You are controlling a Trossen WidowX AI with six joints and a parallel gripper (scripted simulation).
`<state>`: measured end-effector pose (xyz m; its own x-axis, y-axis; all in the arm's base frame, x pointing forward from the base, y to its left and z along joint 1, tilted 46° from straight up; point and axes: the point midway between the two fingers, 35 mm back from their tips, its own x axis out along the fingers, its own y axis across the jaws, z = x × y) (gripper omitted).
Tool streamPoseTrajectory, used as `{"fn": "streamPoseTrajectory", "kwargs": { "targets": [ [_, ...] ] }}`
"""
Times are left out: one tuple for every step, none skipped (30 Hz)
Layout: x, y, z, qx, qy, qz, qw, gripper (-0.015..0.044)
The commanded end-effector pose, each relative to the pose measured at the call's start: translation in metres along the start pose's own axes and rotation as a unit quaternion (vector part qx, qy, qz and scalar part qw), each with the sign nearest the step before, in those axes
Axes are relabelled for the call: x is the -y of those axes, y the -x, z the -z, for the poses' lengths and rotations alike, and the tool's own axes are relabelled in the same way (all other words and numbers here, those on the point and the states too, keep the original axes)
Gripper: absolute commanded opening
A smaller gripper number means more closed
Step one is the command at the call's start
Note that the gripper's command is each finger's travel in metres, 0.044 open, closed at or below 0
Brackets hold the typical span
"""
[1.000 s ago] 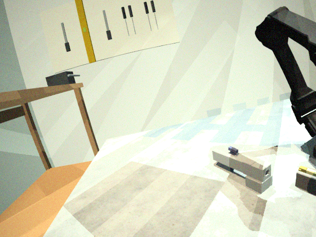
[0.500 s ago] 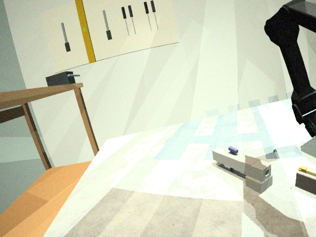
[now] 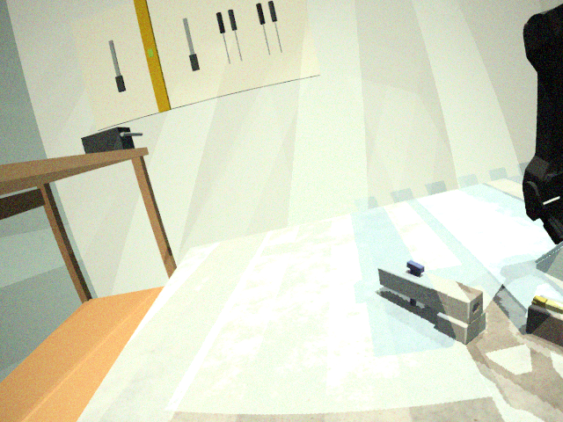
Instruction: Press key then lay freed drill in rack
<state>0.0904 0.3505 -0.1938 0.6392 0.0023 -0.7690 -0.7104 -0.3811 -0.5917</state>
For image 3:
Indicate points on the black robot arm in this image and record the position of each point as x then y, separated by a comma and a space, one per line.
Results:
543, 177

